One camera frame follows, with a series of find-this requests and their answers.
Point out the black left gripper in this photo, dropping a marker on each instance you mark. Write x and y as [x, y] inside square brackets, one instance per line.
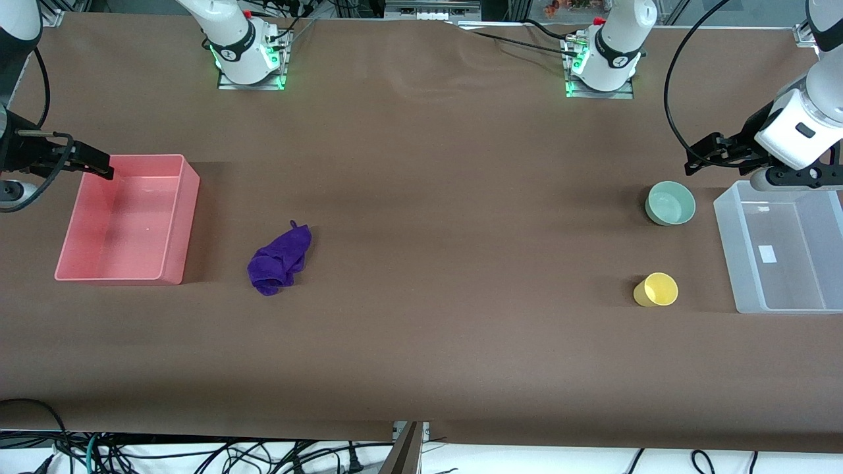
[743, 143]

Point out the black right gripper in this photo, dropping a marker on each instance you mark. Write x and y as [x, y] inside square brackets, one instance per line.
[18, 150]

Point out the green bowl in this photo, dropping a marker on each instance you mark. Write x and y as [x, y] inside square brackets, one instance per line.
[670, 203]

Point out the yellow cup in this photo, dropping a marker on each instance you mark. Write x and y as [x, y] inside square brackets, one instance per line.
[660, 289]

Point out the purple cloth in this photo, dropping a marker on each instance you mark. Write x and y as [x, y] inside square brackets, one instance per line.
[276, 260]

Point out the pink plastic bin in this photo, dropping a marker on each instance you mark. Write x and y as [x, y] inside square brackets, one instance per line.
[132, 224]

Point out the translucent white plastic bin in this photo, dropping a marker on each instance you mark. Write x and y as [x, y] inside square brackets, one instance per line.
[790, 283]

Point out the orange background object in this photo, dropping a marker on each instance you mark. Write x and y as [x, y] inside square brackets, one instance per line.
[566, 8]

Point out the white power strip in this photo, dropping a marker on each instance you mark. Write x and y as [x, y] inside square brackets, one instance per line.
[431, 10]

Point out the black power plug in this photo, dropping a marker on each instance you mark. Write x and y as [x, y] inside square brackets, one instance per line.
[354, 461]

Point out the wooden board under table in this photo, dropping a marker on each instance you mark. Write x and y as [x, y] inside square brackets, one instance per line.
[405, 454]

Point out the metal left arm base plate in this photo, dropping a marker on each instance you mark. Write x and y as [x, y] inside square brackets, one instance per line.
[625, 94]

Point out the aluminium frame corner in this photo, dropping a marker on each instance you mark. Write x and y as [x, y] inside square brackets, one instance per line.
[807, 34]
[51, 13]

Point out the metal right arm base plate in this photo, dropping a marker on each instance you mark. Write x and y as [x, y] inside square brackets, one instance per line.
[282, 72]

